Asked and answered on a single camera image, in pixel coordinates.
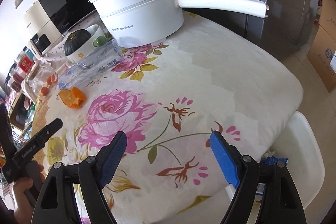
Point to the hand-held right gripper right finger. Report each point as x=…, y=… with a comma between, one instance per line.
x=223, y=158

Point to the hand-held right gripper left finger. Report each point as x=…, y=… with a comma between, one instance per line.
x=113, y=158

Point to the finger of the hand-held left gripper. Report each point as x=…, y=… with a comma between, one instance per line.
x=50, y=129
x=5, y=132

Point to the white plastic bin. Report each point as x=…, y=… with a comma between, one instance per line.
x=302, y=140

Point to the person's left hand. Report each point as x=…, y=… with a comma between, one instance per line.
x=21, y=190

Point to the wooden rack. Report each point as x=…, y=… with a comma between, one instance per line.
x=18, y=98

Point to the orange peel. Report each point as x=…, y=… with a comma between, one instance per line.
x=73, y=98

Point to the kumquat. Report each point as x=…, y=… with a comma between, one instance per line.
x=54, y=77
x=49, y=80
x=44, y=90

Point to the glass jar with wooden lid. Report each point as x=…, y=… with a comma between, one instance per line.
x=39, y=77

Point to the red label jar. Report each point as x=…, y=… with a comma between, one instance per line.
x=26, y=64

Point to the white bowl with flower print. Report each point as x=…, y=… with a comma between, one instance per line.
x=81, y=56

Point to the floral tablecloth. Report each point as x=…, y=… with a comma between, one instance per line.
x=210, y=77

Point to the clear plastic bottle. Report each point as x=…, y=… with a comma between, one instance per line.
x=97, y=61

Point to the green fruit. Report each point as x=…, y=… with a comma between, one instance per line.
x=98, y=41

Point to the cream air fryer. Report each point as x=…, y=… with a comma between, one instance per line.
x=39, y=26

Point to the plain white bowl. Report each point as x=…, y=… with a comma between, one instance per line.
x=92, y=29

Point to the cardboard box with white label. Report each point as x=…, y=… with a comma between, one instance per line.
x=321, y=56

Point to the white electric pot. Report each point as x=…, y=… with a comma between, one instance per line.
x=136, y=14

